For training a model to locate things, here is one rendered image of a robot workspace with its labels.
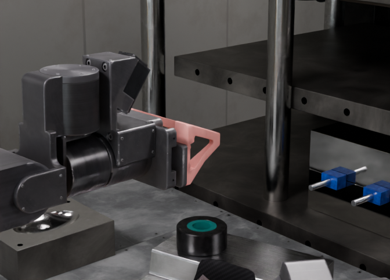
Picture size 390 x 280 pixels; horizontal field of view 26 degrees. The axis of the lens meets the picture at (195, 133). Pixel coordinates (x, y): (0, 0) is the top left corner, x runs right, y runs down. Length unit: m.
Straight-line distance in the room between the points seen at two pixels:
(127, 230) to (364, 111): 0.52
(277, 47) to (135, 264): 0.55
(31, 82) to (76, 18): 2.38
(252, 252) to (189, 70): 0.81
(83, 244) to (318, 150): 0.55
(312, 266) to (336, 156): 1.05
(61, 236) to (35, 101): 0.73
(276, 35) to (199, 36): 1.89
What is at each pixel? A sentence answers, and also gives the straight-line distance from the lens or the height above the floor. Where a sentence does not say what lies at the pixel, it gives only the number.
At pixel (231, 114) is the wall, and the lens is 3.88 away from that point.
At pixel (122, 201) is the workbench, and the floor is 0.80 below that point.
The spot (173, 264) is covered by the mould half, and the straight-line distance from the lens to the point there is 1.33.
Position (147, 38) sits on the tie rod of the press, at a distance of 2.06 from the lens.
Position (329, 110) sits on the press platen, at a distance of 1.75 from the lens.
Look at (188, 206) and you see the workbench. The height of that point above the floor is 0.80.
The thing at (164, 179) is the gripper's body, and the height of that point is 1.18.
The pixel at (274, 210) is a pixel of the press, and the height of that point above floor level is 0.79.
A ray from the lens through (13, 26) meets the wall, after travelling 3.01.
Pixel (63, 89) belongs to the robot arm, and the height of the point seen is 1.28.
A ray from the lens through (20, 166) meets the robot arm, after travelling 0.77.
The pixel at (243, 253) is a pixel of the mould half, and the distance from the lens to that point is 1.33.
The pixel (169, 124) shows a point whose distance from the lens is 0.97.
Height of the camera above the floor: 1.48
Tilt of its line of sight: 17 degrees down
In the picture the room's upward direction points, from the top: straight up
